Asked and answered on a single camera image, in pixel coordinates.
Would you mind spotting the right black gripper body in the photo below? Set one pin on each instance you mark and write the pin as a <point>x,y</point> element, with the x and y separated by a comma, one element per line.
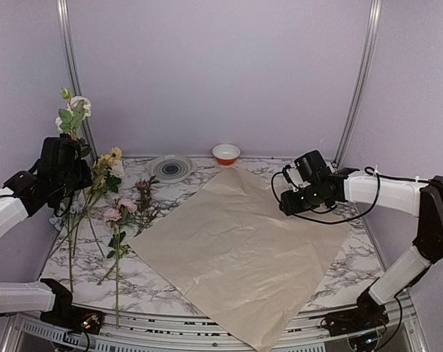
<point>311,199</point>

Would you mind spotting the peach wrapping paper sheet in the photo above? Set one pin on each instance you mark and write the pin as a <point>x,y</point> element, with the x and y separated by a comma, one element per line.
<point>237,258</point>

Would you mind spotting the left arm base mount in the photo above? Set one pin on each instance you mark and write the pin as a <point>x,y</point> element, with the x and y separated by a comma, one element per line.
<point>68,316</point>

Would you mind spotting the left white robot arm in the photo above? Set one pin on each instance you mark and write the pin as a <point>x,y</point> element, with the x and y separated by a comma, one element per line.
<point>21,197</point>

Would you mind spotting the left aluminium corner post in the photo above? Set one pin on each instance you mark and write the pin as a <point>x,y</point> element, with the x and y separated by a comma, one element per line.
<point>72,68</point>

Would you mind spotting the grey striped plate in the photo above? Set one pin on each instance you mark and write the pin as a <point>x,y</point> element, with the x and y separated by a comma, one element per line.
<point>170,169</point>

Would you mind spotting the blue fake flower stem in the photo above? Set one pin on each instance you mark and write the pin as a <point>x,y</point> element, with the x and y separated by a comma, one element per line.
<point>66,221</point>

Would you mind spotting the pink fake rose stem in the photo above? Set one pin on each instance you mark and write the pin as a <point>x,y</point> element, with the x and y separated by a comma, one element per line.
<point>116,218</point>

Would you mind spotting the orange and white bowl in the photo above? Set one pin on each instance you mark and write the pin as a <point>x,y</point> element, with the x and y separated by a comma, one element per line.
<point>226,154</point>

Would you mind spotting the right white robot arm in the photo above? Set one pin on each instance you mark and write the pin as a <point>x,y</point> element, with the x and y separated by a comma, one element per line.
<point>391,231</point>

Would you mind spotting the aluminium corner post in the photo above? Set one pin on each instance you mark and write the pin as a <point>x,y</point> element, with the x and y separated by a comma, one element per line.
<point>72,68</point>
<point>366,61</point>

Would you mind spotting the white fake rose stem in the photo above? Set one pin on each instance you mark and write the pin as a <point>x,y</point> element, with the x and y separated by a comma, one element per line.
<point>70,120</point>

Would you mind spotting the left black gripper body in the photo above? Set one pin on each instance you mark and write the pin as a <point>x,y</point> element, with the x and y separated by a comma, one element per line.
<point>70,184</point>

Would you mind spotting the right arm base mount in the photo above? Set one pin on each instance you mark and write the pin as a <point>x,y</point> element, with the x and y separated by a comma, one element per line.
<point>366,315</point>

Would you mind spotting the aluminium front rail frame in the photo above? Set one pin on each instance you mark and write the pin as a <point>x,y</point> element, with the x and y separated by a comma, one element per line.
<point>308,331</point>

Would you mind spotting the dark pink fake sprig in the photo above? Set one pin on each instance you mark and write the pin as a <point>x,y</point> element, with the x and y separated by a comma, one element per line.
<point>147,208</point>

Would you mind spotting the right aluminium corner post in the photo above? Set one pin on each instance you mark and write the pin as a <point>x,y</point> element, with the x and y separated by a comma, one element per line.
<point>366,61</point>

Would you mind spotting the yellow fake flower stem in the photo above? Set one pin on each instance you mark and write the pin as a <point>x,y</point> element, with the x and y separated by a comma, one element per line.
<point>107,174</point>

